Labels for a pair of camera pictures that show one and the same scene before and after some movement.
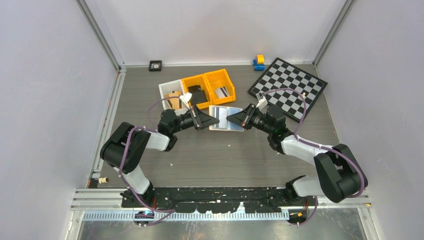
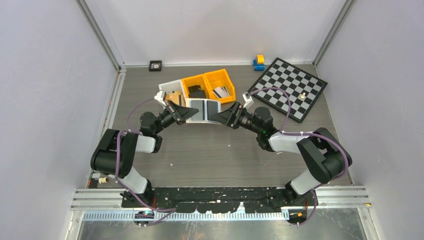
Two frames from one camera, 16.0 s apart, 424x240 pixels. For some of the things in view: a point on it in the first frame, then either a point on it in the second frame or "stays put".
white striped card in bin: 222,92 stays put
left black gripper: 200,117 -> 183,113
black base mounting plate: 220,199 stays put
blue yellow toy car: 258,64 stays put
